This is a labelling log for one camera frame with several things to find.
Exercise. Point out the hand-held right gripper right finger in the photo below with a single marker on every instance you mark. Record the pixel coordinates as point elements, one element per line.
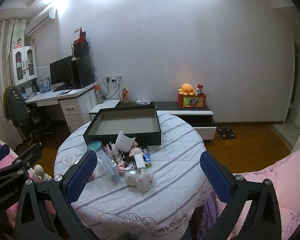
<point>215,177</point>

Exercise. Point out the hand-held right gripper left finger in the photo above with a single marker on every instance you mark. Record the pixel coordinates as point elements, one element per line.
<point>81,175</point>

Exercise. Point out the clear plastic box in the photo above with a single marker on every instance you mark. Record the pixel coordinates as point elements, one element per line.
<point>108,167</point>

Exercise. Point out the teal round tin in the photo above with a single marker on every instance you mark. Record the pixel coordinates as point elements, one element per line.
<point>94,146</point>

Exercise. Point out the glass perfume bottle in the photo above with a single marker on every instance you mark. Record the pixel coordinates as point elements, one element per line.
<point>115,155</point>

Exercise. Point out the silver ball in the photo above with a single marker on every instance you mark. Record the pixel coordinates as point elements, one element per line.
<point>132,173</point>

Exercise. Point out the white power adapter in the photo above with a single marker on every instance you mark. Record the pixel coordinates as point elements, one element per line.
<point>139,163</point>

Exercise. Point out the pink pig figurine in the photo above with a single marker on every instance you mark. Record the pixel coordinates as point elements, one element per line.
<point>136,151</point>

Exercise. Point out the white cat figurine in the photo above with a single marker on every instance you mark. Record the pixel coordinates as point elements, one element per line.
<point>141,182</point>

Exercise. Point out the dark green cardboard box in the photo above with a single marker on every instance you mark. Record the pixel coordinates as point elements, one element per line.
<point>125,122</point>

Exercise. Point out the black office chair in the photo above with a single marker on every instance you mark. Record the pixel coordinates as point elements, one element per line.
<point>38,125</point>

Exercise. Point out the pink white block figure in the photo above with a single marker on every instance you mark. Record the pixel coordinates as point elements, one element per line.
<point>126,167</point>

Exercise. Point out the black bathroom scale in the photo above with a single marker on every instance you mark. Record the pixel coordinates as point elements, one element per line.
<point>226,132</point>

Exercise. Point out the white curved plastic object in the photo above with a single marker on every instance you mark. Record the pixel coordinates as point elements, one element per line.
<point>123,142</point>

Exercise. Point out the grey jacket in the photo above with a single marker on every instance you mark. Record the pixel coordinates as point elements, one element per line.
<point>15,105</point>

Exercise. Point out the black white low cabinet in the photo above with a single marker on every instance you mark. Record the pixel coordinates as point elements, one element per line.
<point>190,115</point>

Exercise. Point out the blue printed packet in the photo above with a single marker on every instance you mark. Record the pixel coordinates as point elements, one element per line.
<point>147,156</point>

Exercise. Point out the white desk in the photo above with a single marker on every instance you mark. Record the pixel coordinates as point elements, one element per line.
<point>75,105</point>

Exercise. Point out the blue boxes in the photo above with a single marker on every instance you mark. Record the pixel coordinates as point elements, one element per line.
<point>43,85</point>

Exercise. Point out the black keyboard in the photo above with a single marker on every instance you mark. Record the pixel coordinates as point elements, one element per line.
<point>62,89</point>

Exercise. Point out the red storage box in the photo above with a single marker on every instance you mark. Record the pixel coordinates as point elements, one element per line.
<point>192,101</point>

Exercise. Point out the orange-capped water bottle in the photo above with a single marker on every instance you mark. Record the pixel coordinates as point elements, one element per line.
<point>99,93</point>

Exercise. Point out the red card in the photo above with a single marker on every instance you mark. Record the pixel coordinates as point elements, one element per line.
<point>200,88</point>

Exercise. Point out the orange octopus plush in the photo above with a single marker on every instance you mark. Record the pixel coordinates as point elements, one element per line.
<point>186,89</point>

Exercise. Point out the white glass-door cabinet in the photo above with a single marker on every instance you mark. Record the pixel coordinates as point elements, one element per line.
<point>23,65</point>

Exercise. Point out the black computer monitor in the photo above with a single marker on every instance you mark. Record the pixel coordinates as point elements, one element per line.
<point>61,71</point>

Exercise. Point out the beige curtain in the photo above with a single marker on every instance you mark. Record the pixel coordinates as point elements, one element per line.
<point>0,60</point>

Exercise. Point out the white printed cloth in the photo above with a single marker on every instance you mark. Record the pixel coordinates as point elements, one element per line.
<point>144,102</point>

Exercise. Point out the black computer tower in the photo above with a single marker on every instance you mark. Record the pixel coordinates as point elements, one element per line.
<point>82,72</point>

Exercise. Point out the small pink doll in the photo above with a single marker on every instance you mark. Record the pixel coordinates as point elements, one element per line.
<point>19,43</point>

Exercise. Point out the black box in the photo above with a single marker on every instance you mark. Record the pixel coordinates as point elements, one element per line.
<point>80,50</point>

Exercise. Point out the red gift bag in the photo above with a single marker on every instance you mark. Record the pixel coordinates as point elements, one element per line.
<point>81,36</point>

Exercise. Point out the white air conditioner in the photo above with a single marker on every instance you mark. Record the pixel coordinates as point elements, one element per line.
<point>40,21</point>

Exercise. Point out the beige bed post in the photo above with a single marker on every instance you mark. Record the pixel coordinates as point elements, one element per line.
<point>41,172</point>

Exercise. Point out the white wall outlet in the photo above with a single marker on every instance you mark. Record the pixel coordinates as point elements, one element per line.
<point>113,78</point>

